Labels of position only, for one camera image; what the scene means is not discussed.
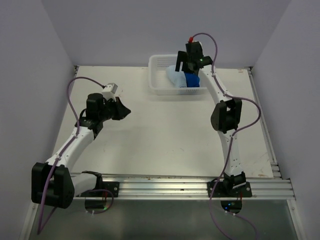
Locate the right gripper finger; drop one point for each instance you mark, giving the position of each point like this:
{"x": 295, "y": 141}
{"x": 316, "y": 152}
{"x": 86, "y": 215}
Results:
{"x": 180, "y": 61}
{"x": 185, "y": 68}

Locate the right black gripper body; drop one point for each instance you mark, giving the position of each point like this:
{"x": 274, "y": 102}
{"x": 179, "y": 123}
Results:
{"x": 188, "y": 59}

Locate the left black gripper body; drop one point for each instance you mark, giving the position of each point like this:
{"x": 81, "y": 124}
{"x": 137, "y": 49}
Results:
{"x": 105, "y": 114}

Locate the light blue towel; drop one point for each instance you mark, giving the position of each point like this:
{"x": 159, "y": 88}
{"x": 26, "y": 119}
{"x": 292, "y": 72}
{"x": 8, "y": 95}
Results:
{"x": 177, "y": 78}

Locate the dark blue towel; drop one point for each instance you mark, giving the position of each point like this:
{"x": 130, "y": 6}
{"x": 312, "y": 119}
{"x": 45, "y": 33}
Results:
{"x": 192, "y": 80}

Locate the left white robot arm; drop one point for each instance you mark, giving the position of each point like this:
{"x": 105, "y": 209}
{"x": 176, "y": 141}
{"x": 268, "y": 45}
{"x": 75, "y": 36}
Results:
{"x": 51, "y": 181}

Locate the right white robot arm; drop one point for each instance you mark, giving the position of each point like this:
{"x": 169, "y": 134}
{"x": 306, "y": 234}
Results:
{"x": 225, "y": 119}

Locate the white perforated plastic basket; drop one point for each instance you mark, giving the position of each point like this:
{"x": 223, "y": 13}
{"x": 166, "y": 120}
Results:
{"x": 161, "y": 84}

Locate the red cable connector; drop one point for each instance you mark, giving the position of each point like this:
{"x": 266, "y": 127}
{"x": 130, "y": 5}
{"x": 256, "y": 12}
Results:
{"x": 191, "y": 39}

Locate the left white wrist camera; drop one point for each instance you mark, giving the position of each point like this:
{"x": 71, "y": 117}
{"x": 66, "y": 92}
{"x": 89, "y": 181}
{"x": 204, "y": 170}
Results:
{"x": 109, "y": 91}

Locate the aluminium mounting rail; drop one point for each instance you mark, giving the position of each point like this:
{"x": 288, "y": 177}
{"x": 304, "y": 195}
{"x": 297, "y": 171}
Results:
{"x": 142, "y": 187}

